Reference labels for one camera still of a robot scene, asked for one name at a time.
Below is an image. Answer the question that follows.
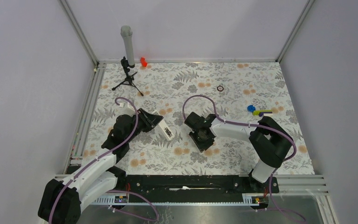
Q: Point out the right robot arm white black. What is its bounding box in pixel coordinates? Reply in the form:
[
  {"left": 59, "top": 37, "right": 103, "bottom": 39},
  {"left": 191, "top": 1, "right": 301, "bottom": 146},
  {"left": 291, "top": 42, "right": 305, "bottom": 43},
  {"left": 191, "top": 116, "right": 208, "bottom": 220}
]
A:
[{"left": 184, "top": 112, "right": 294, "bottom": 192}]

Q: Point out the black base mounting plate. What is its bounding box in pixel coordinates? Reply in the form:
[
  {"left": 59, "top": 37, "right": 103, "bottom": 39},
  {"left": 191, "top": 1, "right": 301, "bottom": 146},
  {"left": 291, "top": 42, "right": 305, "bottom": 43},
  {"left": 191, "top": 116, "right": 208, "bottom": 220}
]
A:
[{"left": 114, "top": 175, "right": 280, "bottom": 203}]

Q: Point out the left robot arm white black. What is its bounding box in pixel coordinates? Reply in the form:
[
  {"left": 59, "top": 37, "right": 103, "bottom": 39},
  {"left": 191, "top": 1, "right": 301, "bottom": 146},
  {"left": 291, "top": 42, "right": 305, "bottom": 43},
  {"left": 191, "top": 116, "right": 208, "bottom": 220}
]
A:
[{"left": 37, "top": 108, "right": 164, "bottom": 224}]

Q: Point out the white remote control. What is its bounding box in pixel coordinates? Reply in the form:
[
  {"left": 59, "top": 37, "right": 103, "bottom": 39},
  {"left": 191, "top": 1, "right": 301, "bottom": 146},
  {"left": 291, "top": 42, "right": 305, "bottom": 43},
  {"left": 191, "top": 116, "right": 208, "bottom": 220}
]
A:
[{"left": 156, "top": 118, "right": 175, "bottom": 141}]

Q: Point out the grey microphone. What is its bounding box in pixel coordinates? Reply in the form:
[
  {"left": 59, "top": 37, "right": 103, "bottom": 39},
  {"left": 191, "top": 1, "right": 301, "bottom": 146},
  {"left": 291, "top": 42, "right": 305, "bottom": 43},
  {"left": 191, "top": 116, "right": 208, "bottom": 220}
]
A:
[{"left": 120, "top": 25, "right": 135, "bottom": 68}]

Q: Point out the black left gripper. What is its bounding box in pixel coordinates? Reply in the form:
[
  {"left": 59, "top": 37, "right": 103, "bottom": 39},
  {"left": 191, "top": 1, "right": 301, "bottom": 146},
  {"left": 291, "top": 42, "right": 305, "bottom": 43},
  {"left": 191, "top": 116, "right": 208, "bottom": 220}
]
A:
[{"left": 125, "top": 108, "right": 163, "bottom": 143}]

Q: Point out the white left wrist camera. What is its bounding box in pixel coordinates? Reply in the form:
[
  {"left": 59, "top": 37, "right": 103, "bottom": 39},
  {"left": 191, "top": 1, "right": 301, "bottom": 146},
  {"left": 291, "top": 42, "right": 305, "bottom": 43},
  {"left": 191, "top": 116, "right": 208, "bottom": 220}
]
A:
[{"left": 118, "top": 102, "right": 136, "bottom": 114}]

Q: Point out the black mini tripod stand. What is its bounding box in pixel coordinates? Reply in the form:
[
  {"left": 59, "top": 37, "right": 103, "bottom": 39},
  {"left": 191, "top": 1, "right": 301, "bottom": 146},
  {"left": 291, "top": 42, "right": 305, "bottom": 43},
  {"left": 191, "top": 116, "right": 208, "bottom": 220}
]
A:
[{"left": 111, "top": 57, "right": 144, "bottom": 97}]

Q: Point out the floral patterned table mat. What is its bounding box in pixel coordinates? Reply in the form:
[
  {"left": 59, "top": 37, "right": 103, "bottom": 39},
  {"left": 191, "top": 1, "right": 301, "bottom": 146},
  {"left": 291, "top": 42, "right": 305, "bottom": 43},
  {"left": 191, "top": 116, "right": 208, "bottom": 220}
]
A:
[{"left": 83, "top": 63, "right": 314, "bottom": 175}]

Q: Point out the small orange red block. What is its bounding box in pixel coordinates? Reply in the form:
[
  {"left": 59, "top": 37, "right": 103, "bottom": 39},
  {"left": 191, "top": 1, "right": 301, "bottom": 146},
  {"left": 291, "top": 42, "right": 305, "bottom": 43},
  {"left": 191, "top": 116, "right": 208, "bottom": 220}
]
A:
[{"left": 140, "top": 57, "right": 148, "bottom": 67}]

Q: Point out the aluminium frame post right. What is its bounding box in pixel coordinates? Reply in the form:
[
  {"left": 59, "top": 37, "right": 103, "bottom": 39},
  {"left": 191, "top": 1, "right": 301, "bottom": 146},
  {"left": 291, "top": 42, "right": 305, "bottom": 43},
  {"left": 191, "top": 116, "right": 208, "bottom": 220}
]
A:
[{"left": 275, "top": 0, "right": 315, "bottom": 63}]

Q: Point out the aluminium frame post left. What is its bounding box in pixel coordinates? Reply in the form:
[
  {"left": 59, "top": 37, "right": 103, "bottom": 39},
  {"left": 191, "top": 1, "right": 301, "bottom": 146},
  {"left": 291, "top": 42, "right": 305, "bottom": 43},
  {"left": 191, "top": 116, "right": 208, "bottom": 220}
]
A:
[{"left": 58, "top": 0, "right": 99, "bottom": 67}]

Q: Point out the blue plastic toy piece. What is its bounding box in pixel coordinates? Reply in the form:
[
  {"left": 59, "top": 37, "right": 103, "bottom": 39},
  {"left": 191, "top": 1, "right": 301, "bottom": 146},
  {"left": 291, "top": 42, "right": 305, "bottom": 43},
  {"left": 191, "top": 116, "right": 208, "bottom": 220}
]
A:
[{"left": 247, "top": 105, "right": 256, "bottom": 112}]

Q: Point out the yellow green toy piece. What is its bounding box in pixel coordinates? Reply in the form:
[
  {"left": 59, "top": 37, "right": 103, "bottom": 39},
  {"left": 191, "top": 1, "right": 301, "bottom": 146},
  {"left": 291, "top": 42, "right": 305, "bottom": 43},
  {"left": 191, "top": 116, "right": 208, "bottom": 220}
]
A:
[{"left": 252, "top": 110, "right": 273, "bottom": 117}]

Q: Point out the aluminium frame post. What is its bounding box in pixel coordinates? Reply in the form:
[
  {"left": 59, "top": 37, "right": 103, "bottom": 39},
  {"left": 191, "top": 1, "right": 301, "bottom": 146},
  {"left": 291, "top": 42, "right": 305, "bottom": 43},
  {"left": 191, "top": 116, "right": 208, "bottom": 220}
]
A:
[
  {"left": 58, "top": 0, "right": 99, "bottom": 67},
  {"left": 275, "top": 0, "right": 315, "bottom": 63}
]

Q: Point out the slotted metal cable rail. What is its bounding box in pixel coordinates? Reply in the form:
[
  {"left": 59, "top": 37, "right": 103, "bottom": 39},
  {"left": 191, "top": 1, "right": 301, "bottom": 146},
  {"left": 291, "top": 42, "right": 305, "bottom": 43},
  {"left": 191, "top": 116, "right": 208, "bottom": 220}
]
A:
[{"left": 91, "top": 194, "right": 269, "bottom": 207}]

